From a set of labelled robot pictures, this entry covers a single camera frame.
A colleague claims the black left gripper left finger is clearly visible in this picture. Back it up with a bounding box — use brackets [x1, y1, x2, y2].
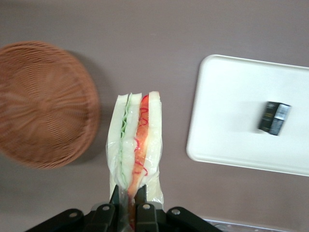
[23, 184, 120, 232]

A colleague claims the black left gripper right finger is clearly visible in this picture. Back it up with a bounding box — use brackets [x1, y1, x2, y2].
[134, 184, 223, 232]

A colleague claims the triangle sandwich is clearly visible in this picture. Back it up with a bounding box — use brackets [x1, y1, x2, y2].
[105, 90, 166, 231]

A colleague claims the round brown wicker basket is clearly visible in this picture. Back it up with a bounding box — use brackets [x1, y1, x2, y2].
[0, 40, 102, 169]

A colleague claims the cream rectangular tray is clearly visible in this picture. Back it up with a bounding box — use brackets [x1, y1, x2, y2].
[185, 54, 309, 177]

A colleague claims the small black box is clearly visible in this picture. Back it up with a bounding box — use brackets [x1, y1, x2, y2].
[256, 101, 292, 137]

